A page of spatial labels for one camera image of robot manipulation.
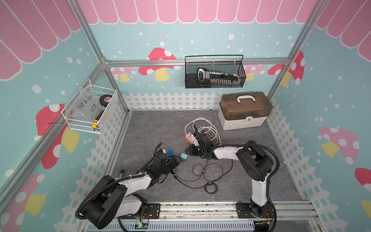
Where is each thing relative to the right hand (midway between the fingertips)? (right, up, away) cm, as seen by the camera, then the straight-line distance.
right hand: (186, 150), depth 94 cm
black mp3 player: (-7, -11, -7) cm, 15 cm away
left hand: (-4, -7, -6) cm, 10 cm away
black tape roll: (-46, +30, -15) cm, 57 cm away
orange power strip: (+1, +9, +7) cm, 11 cm away
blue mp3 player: (-11, -2, +3) cm, 11 cm away
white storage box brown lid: (+37, +27, -2) cm, 46 cm away
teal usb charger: (-1, -4, -2) cm, 4 cm away
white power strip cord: (+21, +14, +15) cm, 29 cm away
